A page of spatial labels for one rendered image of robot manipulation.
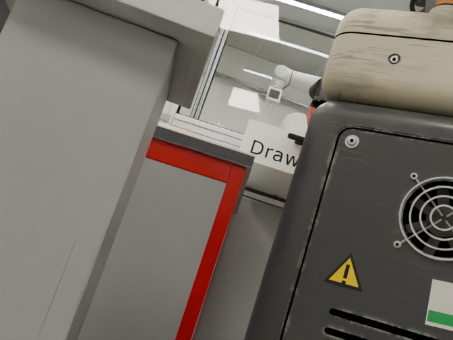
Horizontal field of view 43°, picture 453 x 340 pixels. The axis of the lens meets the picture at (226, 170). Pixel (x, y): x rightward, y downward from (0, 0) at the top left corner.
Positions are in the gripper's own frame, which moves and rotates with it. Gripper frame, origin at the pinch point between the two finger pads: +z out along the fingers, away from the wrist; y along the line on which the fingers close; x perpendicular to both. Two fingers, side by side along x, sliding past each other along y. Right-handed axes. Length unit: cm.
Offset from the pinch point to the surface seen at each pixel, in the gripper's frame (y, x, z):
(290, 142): 10.5, -5.5, 8.6
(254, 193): -23.5, -9.2, 16.2
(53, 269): 87, -28, 60
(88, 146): 88, -30, 46
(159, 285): 34, -21, 55
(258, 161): 10.3, -11.5, 16.4
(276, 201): -23.5, -2.1, 16.0
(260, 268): -24.1, 0.4, 37.5
